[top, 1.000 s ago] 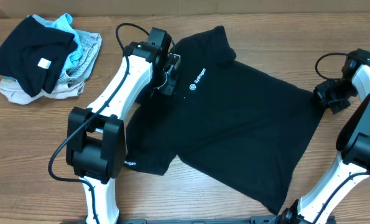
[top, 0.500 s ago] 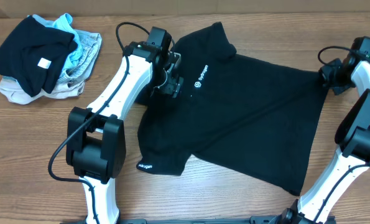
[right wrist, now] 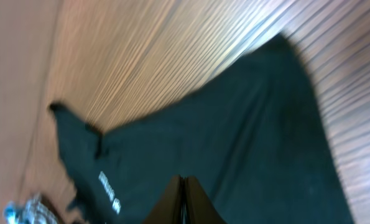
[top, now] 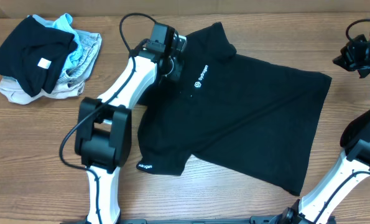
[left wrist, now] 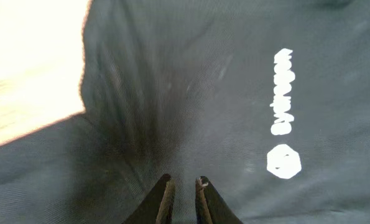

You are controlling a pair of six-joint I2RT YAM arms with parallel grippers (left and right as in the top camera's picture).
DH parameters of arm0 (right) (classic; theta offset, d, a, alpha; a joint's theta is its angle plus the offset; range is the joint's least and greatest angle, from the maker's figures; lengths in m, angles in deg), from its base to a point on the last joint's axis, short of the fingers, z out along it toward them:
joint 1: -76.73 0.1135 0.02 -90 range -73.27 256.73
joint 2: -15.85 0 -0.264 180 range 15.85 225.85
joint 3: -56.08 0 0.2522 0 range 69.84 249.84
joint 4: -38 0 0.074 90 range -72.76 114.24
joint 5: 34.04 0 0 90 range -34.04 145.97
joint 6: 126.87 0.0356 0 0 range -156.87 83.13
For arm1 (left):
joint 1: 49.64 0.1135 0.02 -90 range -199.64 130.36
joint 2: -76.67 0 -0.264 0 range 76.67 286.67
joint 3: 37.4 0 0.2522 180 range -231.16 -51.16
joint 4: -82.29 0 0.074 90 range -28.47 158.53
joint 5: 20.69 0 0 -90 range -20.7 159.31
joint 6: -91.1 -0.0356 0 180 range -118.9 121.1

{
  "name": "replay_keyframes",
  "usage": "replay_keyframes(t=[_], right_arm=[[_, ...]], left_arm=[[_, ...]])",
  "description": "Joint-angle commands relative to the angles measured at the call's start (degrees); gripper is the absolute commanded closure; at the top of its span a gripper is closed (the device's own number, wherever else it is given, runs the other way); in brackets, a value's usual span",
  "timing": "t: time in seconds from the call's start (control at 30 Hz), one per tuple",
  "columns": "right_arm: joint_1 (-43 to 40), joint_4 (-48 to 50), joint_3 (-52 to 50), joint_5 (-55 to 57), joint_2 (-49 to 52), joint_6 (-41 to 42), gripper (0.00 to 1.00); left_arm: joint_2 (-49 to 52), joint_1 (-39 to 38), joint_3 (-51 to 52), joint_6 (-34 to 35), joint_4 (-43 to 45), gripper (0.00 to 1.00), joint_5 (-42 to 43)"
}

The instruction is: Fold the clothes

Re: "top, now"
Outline black polo shirt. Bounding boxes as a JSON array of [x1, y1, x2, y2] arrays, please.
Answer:
[[137, 22, 331, 196]]

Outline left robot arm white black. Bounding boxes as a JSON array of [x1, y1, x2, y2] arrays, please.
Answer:
[[75, 34, 187, 223]]

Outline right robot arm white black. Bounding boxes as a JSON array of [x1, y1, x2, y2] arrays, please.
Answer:
[[263, 34, 370, 224]]

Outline light denim jeans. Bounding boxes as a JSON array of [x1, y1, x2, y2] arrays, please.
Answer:
[[57, 29, 102, 88]]

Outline light blue garment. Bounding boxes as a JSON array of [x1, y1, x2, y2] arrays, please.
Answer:
[[32, 13, 83, 70]]

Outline folded black garment on pile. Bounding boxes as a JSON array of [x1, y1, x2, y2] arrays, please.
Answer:
[[0, 16, 69, 96]]

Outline beige folded garment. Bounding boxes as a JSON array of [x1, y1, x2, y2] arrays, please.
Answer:
[[0, 78, 85, 105]]

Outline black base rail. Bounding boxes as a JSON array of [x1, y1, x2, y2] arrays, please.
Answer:
[[118, 216, 274, 224]]

